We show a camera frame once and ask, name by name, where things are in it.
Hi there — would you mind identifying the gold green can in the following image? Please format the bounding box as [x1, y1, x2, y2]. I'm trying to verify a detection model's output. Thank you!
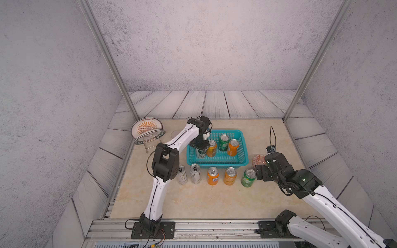
[196, 149, 207, 159]

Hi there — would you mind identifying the white Monster can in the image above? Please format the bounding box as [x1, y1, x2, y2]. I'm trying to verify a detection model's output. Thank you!
[190, 163, 201, 184]
[177, 164, 188, 185]

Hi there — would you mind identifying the teal plastic basket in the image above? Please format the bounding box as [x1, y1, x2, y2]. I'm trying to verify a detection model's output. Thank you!
[186, 129, 249, 168]

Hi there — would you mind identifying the orange fanta can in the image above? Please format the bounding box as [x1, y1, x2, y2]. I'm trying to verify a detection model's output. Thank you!
[207, 166, 219, 186]
[227, 139, 239, 157]

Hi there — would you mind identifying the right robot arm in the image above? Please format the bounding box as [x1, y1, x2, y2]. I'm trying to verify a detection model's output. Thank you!
[255, 159, 397, 248]

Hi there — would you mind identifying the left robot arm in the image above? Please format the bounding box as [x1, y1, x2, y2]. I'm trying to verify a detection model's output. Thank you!
[139, 116, 212, 236]

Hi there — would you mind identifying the decorated plate on stand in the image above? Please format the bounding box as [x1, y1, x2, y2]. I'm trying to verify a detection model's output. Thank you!
[131, 118, 163, 138]

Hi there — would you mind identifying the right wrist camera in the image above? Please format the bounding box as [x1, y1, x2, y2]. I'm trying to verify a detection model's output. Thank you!
[264, 145, 295, 175]

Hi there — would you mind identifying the wire plate stand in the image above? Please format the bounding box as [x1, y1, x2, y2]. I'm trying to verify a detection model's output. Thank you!
[133, 129, 166, 153]

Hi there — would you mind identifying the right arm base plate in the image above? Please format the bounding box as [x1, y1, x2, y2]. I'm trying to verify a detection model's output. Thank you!
[254, 221, 290, 238]

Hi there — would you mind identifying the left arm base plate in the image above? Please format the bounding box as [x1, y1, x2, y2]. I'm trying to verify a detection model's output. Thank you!
[131, 221, 176, 240]

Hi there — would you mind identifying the aluminium mounting rail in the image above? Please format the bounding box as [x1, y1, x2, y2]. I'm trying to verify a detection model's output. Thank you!
[81, 218, 336, 248]

